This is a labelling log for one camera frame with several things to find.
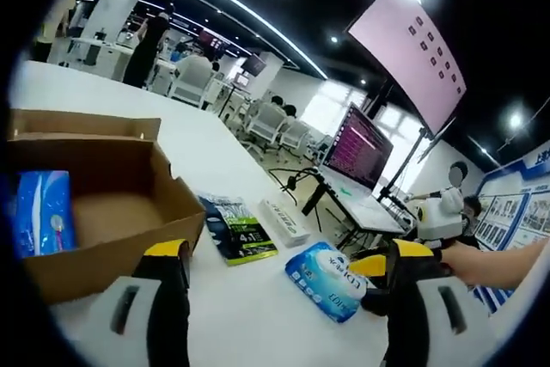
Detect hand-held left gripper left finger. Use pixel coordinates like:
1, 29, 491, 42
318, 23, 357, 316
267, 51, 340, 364
83, 237, 193, 367

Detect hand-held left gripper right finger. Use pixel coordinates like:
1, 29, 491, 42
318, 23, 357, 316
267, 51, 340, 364
384, 237, 502, 367

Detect blue white wipes pack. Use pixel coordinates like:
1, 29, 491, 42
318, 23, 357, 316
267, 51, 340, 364
284, 241, 373, 325

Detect black green soft item packet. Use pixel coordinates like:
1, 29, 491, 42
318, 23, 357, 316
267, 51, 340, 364
198, 193, 279, 267

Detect white long carton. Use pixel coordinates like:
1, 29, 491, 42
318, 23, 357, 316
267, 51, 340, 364
259, 198, 311, 248

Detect brown cardboard shoe box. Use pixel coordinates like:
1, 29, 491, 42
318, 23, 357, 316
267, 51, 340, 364
6, 108, 206, 304

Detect blue soft packet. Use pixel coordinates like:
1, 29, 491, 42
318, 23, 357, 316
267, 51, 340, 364
15, 169, 78, 259

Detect person's right hand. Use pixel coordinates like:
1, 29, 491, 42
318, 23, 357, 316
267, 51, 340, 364
431, 240, 479, 291

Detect black screen stand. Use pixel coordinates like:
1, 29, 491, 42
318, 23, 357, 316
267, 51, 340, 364
377, 125, 435, 203

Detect black tripod stand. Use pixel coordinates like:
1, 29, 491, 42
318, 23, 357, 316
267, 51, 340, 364
300, 168, 340, 248

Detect laptop with purple screen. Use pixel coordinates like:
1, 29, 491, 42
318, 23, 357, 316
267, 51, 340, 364
320, 101, 407, 233

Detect white office chair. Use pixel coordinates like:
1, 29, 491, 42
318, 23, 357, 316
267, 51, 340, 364
244, 102, 287, 162
277, 119, 311, 164
169, 68, 211, 109

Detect hanging dark display screen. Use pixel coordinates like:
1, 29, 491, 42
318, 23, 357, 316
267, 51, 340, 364
240, 53, 267, 76

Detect white office desk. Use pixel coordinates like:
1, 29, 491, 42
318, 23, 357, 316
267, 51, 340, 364
64, 35, 134, 80

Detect hanging red display screen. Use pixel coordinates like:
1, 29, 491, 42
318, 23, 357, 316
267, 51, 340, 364
198, 30, 233, 52

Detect blue framed wall board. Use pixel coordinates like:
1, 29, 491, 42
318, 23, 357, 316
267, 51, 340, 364
472, 138, 550, 252

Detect black cable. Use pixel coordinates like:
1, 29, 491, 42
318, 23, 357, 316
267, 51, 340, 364
268, 167, 321, 196

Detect large pink wall screen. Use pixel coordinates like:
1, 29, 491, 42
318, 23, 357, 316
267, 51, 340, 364
346, 0, 468, 137

